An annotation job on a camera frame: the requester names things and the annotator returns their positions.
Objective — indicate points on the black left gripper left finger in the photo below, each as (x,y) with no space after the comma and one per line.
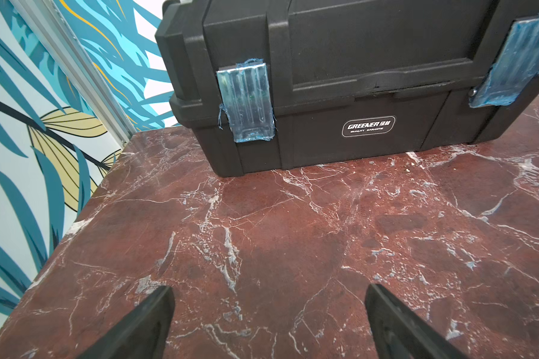
(142,333)

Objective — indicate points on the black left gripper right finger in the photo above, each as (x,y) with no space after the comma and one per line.
(400,333)

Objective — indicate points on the black plastic toolbox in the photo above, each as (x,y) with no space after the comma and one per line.
(269,85)

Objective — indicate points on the left aluminium corner post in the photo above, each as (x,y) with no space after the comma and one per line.
(50,27)

